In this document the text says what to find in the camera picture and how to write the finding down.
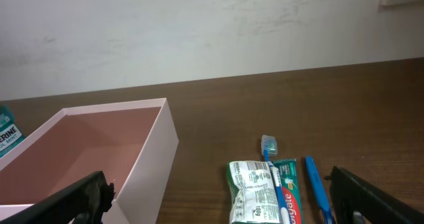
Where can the green red toothpaste tube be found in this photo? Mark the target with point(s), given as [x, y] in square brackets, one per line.
[290, 188]

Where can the green white soap packet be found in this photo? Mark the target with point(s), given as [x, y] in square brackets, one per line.
[253, 196]

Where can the blue razor handle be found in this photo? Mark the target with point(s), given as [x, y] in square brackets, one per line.
[319, 191]

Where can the pink cardboard box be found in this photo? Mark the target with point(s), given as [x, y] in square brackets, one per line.
[133, 143]

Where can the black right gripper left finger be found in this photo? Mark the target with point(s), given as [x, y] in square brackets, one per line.
[83, 202]

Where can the teal mouthwash bottle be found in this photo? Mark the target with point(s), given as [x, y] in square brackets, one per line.
[11, 135]

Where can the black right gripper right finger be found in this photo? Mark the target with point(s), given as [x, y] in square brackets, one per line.
[355, 201]

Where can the blue white capped toothbrush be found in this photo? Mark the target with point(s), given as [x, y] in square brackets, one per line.
[269, 148]

